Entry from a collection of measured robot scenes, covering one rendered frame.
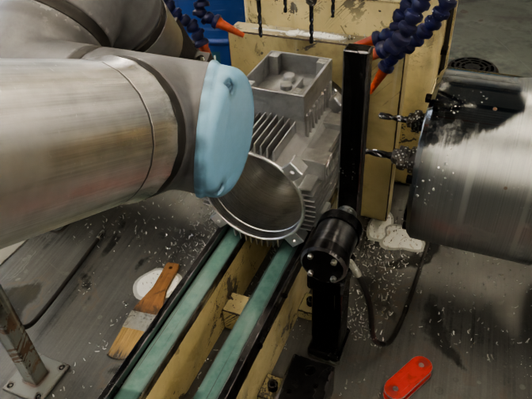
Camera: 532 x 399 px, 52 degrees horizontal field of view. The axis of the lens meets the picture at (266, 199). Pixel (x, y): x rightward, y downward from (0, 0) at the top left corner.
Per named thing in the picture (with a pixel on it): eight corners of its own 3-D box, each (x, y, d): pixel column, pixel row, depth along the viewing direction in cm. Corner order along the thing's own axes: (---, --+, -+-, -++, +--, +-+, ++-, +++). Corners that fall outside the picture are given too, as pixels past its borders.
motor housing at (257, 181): (254, 161, 101) (246, 66, 89) (354, 183, 95) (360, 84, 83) (202, 231, 87) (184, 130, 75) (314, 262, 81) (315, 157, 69)
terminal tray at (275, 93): (271, 90, 90) (269, 49, 86) (333, 101, 86) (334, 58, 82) (239, 128, 82) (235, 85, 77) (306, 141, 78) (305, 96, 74)
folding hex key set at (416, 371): (417, 359, 81) (419, 351, 80) (435, 373, 79) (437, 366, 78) (378, 394, 77) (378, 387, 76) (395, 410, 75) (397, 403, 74)
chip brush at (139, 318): (161, 263, 99) (161, 260, 99) (187, 267, 98) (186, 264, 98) (106, 358, 84) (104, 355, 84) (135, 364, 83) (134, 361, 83)
